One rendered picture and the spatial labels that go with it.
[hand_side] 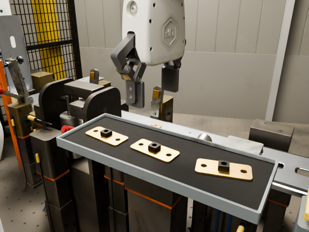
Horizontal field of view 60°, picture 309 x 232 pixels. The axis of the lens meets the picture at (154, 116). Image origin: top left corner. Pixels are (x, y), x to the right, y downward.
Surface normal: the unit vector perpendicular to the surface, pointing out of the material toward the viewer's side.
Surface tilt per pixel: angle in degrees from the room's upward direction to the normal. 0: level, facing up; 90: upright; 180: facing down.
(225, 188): 0
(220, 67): 90
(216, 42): 90
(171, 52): 91
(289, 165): 0
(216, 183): 0
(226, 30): 90
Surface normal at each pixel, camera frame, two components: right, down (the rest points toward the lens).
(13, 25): 0.85, 0.21
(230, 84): -0.22, 0.39
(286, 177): 0.00, -0.92
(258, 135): -0.53, 0.34
